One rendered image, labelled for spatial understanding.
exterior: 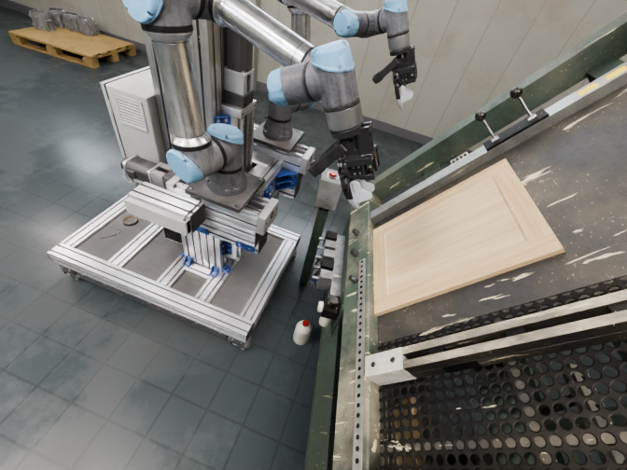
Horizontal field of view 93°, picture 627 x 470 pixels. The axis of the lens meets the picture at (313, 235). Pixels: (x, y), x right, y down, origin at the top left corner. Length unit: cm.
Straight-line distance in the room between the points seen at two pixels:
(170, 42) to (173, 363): 155
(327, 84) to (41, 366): 195
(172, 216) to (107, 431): 111
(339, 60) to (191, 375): 168
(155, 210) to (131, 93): 45
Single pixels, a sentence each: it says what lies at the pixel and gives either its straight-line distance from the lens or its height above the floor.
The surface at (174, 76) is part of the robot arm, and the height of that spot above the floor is 146.
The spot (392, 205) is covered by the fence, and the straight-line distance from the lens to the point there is 138.
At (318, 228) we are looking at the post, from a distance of 176.
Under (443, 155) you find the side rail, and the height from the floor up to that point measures 118.
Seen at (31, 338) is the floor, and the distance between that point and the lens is 226.
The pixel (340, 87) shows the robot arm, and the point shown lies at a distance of 62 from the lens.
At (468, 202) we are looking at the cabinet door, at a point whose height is 122.
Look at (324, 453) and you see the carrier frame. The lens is 165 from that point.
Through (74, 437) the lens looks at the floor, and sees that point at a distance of 196.
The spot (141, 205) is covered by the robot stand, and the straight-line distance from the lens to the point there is 130.
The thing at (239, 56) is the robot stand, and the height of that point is 143.
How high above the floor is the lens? 178
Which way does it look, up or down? 44 degrees down
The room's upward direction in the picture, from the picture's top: 15 degrees clockwise
